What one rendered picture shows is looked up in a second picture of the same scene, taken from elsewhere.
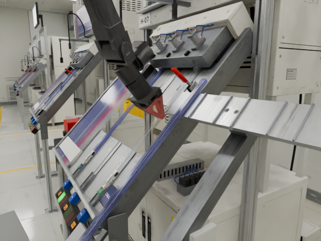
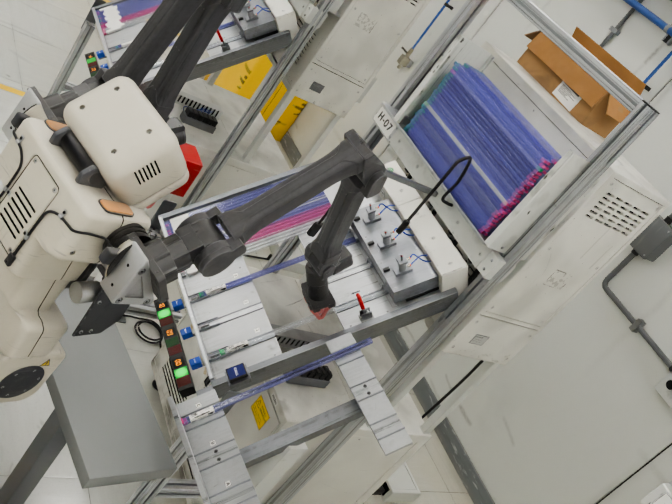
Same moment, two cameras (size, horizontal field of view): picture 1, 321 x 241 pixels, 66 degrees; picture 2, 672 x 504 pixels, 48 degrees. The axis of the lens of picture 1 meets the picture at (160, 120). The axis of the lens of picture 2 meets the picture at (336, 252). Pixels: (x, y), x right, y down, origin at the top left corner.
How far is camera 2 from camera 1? 1.44 m
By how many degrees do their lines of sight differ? 18
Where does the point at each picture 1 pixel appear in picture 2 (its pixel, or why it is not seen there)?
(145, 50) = (346, 262)
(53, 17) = not seen: outside the picture
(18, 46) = not seen: outside the picture
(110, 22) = (330, 254)
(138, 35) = (375, 37)
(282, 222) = (368, 462)
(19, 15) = not seen: outside the picture
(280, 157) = (455, 367)
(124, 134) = (239, 178)
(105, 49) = (312, 259)
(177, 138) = (320, 353)
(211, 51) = (406, 292)
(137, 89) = (315, 292)
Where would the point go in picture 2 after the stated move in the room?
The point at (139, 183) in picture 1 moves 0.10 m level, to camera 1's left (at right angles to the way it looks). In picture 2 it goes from (264, 372) to (232, 353)
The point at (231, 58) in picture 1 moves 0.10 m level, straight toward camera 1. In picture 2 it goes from (419, 310) to (411, 324)
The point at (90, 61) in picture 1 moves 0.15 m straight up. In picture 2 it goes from (265, 41) to (286, 9)
